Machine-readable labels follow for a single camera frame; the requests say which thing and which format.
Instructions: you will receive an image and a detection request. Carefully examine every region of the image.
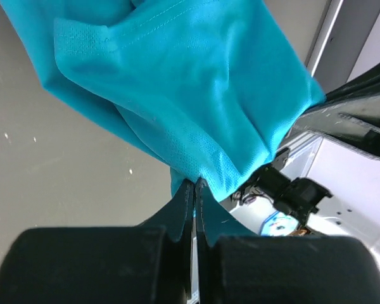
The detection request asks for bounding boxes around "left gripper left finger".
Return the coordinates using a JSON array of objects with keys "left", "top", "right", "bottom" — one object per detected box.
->
[{"left": 0, "top": 180, "right": 194, "bottom": 303}]

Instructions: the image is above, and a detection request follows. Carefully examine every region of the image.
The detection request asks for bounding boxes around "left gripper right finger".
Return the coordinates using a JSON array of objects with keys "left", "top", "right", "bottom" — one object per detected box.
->
[{"left": 194, "top": 180, "right": 380, "bottom": 303}]

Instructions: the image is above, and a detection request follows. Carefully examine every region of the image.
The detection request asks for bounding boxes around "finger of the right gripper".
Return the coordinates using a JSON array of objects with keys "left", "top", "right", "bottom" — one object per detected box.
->
[{"left": 294, "top": 66, "right": 380, "bottom": 161}]

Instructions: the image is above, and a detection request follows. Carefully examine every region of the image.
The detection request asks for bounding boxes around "teal t shirt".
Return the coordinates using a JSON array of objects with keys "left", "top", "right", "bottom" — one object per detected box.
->
[{"left": 0, "top": 0, "right": 326, "bottom": 203}]

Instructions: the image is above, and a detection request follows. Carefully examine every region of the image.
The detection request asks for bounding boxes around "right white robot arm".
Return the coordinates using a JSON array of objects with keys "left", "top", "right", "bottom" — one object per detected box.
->
[{"left": 231, "top": 63, "right": 380, "bottom": 230}]

